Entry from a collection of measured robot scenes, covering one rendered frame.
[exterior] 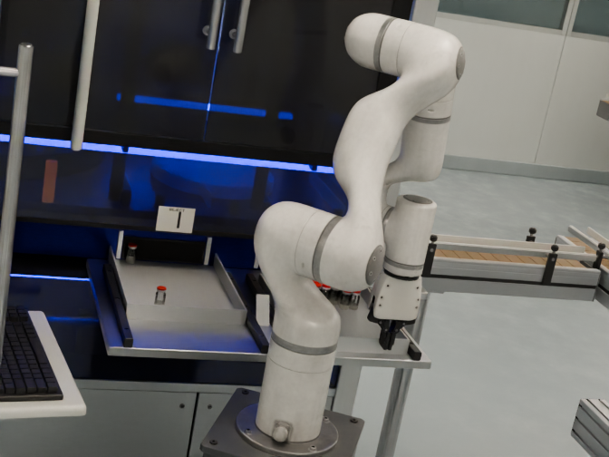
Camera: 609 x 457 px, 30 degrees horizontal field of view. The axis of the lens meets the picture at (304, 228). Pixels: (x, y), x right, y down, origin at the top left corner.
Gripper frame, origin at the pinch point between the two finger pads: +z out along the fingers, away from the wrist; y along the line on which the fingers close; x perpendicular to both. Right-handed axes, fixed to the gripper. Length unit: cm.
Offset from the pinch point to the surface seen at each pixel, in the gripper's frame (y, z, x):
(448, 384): -104, 91, -164
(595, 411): -86, 37, -41
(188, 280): 36, 4, -36
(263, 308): 23.8, 0.9, -14.7
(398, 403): -32, 43, -53
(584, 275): -76, 0, -50
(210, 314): 35.8, 2.1, -12.8
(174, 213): 41, -11, -39
